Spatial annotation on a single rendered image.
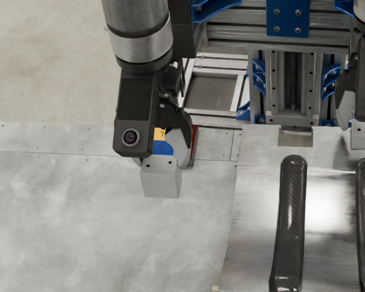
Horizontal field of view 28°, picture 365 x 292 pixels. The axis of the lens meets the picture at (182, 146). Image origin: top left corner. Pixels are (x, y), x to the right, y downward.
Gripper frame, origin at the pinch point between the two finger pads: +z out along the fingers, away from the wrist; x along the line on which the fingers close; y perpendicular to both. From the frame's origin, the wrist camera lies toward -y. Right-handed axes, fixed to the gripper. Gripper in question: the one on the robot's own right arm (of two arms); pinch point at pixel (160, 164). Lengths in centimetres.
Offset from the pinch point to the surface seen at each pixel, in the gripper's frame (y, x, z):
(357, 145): 10.0, -27.5, 5.3
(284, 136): 13.7, -16.6, 8.1
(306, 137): 13.7, -20.0, 8.1
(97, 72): 121, 56, 95
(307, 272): -14.0, -21.0, 3.0
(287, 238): -6.2, -18.0, 7.1
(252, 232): -5.9, -13.3, 6.6
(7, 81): 115, 88, 95
